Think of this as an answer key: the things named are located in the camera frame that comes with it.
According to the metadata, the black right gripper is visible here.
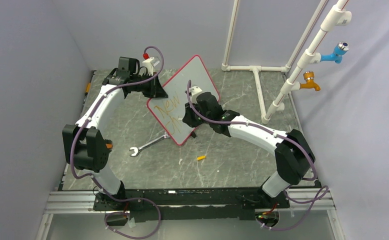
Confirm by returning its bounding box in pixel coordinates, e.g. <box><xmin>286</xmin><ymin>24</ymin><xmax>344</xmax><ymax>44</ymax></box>
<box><xmin>183</xmin><ymin>100</ymin><xmax>212</xmax><ymax>129</ymax></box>

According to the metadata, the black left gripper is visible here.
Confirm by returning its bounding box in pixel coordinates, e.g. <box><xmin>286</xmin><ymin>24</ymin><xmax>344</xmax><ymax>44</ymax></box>
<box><xmin>131</xmin><ymin>72</ymin><xmax>169</xmax><ymax>99</ymax></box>

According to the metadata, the pink framed whiteboard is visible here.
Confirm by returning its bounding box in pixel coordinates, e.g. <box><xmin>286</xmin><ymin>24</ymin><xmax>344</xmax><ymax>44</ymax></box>
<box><xmin>146</xmin><ymin>54</ymin><xmax>221</xmax><ymax>147</ymax></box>

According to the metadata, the yellow marker cap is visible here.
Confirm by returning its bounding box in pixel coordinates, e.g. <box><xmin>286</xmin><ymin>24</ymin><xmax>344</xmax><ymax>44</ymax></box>
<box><xmin>196</xmin><ymin>155</ymin><xmax>206</xmax><ymax>161</ymax></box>

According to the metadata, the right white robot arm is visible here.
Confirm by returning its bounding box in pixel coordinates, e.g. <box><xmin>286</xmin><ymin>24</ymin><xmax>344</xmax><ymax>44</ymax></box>
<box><xmin>182</xmin><ymin>89</ymin><xmax>315</xmax><ymax>208</ymax></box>

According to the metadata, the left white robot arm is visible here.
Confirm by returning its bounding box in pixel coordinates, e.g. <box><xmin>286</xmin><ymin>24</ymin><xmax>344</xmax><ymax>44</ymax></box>
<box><xmin>62</xmin><ymin>53</ymin><xmax>168</xmax><ymax>210</ymax></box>

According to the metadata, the silver wrench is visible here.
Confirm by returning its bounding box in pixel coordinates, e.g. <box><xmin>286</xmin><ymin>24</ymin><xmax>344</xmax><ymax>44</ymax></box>
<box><xmin>129</xmin><ymin>132</ymin><xmax>170</xmax><ymax>157</ymax></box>

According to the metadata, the orange black hex key set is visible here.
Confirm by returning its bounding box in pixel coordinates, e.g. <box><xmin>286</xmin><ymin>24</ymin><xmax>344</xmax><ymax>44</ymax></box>
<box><xmin>106</xmin><ymin>143</ymin><xmax>113</xmax><ymax>150</ymax></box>

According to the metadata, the orange tap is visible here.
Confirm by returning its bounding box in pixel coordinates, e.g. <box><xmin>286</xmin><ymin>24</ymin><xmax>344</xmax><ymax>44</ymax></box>
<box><xmin>299</xmin><ymin>71</ymin><xmax>321</xmax><ymax>92</ymax></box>

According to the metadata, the blue tap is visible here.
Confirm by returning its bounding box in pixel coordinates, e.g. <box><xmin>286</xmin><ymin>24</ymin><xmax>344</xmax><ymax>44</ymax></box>
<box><xmin>320</xmin><ymin>42</ymin><xmax>349</xmax><ymax>64</ymax></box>

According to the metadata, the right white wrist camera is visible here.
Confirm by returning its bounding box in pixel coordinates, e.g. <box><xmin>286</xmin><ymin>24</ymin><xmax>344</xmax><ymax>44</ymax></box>
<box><xmin>188</xmin><ymin>85</ymin><xmax>204</xmax><ymax>104</ymax></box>

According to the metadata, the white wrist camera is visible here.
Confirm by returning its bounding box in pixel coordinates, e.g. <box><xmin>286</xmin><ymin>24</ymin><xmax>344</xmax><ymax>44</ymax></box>
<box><xmin>188</xmin><ymin>85</ymin><xmax>204</xmax><ymax>104</ymax></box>
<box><xmin>141</xmin><ymin>53</ymin><xmax>161</xmax><ymax>76</ymax></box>

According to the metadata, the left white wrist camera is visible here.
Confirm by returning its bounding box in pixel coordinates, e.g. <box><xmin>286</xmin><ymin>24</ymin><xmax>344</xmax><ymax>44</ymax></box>
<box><xmin>141</xmin><ymin>53</ymin><xmax>161</xmax><ymax>76</ymax></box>

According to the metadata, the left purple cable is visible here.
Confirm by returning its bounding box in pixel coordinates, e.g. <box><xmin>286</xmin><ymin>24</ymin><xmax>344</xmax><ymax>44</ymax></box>
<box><xmin>69</xmin><ymin>45</ymin><xmax>166</xmax><ymax>239</ymax></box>

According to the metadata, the orange black tool at wall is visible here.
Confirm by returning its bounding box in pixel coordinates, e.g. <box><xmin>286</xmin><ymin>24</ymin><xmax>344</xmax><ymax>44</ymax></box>
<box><xmin>84</xmin><ymin>82</ymin><xmax>91</xmax><ymax>96</ymax></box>

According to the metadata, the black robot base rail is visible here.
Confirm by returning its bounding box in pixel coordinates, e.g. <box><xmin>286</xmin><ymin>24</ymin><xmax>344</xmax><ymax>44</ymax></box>
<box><xmin>92</xmin><ymin>187</ymin><xmax>290</xmax><ymax>223</ymax></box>

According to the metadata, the aluminium frame rail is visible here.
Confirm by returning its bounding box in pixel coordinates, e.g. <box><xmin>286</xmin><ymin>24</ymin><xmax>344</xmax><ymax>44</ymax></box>
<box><xmin>35</xmin><ymin>190</ymin><xmax>98</xmax><ymax>240</ymax></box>

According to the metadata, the white pvc pipe frame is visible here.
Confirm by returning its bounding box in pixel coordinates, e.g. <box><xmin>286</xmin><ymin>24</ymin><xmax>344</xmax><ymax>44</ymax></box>
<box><xmin>221</xmin><ymin>0</ymin><xmax>352</xmax><ymax>124</ymax></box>

